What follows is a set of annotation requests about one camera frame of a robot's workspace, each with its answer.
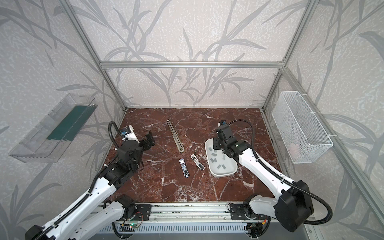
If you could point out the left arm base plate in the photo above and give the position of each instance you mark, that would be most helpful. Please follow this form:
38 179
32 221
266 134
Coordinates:
140 212

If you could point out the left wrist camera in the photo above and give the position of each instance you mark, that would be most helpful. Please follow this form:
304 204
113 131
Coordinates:
127 134

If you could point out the white plastic tray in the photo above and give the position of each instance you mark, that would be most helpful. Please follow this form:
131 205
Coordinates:
231 164

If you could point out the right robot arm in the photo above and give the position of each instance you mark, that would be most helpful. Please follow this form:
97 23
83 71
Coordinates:
292 202

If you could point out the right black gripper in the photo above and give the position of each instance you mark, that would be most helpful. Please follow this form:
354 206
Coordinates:
221 141

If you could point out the green circuit board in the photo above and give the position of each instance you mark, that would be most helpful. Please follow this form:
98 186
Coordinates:
130 227

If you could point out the white wire mesh basket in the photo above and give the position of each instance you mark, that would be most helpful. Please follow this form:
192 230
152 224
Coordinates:
298 124

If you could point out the clear acrylic wall shelf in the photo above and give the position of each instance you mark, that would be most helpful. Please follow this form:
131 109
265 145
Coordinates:
48 141

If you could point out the pink object in basket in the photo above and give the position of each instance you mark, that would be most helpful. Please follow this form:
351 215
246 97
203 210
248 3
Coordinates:
294 151

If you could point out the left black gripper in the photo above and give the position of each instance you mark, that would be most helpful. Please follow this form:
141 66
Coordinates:
147 141

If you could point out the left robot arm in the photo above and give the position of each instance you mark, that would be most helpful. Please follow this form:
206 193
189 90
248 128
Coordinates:
106 183

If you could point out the white slotted cable duct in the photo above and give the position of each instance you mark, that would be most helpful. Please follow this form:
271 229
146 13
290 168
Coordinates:
185 228

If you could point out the white mini stapler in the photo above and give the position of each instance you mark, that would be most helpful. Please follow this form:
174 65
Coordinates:
197 162

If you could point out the blue mini stapler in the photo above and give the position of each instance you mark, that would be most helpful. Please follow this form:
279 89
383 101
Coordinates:
184 168

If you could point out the aluminium front rail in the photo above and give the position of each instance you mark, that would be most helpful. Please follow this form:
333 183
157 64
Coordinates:
160 213

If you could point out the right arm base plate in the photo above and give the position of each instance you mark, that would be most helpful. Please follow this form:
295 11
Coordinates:
243 212

